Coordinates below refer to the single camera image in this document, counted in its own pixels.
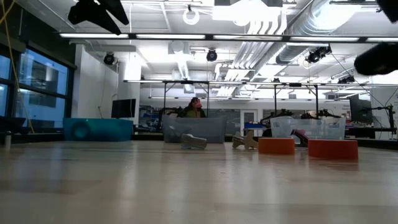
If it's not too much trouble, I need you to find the yellow extension cable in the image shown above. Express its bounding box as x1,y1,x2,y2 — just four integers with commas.
0,0,35,134

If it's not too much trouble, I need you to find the black bar with light strips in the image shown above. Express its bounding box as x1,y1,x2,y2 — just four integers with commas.
58,32,398,44

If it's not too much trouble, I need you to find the clear plastic bin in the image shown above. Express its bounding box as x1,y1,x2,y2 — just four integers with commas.
269,116,346,145

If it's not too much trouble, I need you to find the person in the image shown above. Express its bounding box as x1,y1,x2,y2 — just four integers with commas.
183,96,207,118

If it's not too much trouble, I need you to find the orange tape roll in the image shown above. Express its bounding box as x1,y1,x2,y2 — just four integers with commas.
257,137,296,156

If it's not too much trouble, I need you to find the teal plastic bin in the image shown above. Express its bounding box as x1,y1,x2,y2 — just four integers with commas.
63,117,134,142

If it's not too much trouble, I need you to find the grey-blue staple remover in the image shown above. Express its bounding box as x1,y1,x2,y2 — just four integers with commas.
169,124,191,142

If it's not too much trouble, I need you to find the white hanging ring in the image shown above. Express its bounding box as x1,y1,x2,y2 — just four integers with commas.
182,7,201,26

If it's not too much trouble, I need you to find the black monitor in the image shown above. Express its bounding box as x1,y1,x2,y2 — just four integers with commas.
111,98,137,119
348,94,374,124

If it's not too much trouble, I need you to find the black background station frame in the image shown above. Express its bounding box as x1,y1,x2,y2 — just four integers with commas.
162,80,211,118
272,82,320,116

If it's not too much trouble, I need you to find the black aluminium table frame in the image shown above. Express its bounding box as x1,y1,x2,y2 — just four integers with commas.
0,132,398,149

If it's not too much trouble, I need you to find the red tape roll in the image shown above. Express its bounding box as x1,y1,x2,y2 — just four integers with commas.
307,139,359,161

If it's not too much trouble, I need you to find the silver ventilation duct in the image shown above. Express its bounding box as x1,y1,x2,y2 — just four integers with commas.
275,0,379,65

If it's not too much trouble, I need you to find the large window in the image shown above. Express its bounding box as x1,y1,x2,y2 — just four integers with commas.
0,46,76,133

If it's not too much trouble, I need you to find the grey translucent plastic bin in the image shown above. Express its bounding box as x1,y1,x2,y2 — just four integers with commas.
161,114,228,144

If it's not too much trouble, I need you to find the pink and black stapler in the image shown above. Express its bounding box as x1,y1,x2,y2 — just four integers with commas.
290,128,310,147

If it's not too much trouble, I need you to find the blue tape roll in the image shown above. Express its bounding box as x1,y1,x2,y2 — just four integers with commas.
70,121,93,141

